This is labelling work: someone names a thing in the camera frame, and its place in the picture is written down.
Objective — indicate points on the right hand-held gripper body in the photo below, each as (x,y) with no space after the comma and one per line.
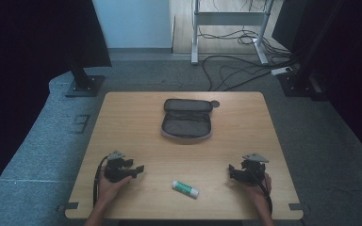
(254,171)

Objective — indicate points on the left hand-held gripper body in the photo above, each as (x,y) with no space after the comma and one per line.
(114,171)

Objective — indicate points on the person's left hand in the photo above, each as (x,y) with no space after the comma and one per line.
(108,188)

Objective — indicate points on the person's right hand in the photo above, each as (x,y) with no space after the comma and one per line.
(260,191)

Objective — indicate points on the green and white glue stick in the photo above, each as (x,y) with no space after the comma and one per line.
(184,189)

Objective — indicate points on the floor socket cover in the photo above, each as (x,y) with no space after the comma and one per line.
(81,123)

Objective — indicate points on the open grey pencil case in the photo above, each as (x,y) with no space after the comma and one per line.
(187,125)

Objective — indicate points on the black metal stand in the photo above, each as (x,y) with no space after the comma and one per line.
(301,78)
(83,78)

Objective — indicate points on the white power strip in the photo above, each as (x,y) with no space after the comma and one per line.
(281,71)

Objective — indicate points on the black curtain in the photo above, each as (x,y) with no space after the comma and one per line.
(352,78)
(28,47)

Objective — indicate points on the white desk frame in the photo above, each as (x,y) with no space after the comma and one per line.
(229,19)

